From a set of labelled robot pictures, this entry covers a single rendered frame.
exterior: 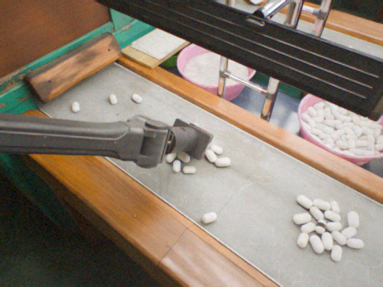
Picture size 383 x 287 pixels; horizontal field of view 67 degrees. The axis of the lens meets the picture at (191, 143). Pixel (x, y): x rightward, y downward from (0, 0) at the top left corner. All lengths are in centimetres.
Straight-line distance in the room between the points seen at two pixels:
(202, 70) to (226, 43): 50
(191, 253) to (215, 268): 5
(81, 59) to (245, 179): 58
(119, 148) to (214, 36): 26
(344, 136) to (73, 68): 79
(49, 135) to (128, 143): 13
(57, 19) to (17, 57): 15
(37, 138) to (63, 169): 32
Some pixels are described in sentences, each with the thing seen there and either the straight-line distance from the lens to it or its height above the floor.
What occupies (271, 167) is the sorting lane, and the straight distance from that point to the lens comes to 77.
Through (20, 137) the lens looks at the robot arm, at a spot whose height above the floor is 105.
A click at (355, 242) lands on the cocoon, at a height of 76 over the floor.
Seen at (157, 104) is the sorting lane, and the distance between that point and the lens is 90.
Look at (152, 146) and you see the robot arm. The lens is 54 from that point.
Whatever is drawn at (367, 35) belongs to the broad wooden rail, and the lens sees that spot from 134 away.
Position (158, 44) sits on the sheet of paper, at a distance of 109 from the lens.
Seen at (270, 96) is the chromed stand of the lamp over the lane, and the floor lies 84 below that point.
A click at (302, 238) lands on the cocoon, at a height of 76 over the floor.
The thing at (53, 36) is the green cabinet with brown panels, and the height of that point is 91.
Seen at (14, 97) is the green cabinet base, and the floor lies 82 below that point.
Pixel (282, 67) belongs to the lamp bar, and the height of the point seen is 107.
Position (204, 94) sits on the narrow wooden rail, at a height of 76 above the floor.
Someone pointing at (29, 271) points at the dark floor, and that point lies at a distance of 157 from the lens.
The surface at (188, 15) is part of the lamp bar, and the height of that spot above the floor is 108.
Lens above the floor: 134
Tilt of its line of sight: 50 degrees down
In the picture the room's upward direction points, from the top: straight up
